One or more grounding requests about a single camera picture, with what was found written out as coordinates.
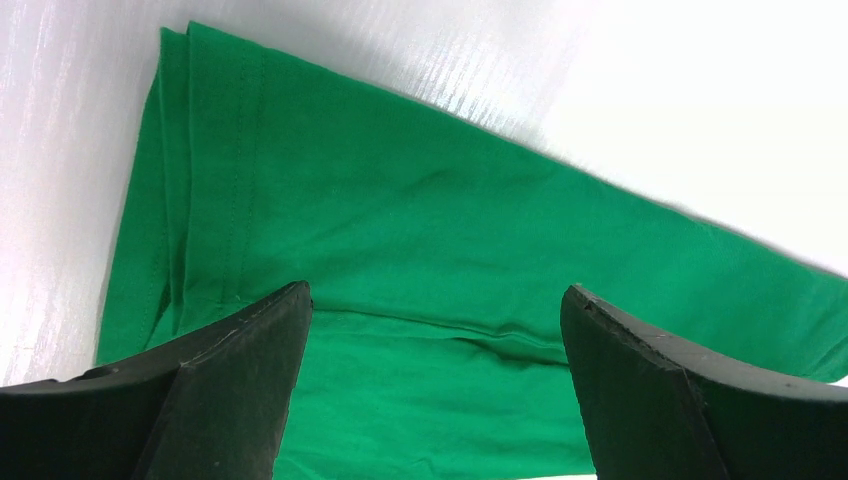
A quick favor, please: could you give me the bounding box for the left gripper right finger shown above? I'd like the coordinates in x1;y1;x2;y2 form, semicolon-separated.
560;285;847;479

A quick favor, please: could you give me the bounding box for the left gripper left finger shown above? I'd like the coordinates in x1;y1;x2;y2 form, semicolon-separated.
1;281;313;479

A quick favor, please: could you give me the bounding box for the green t-shirt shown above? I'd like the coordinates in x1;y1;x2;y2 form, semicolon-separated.
97;23;847;479

